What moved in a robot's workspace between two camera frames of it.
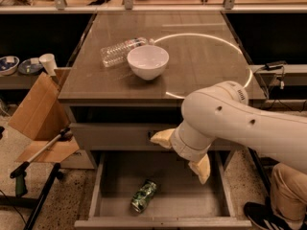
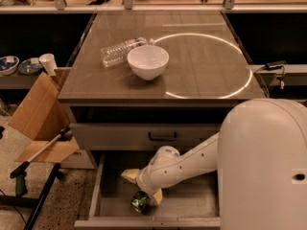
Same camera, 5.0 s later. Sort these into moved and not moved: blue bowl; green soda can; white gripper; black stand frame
Moved: white gripper
Not moved: black stand frame; blue bowl; green soda can
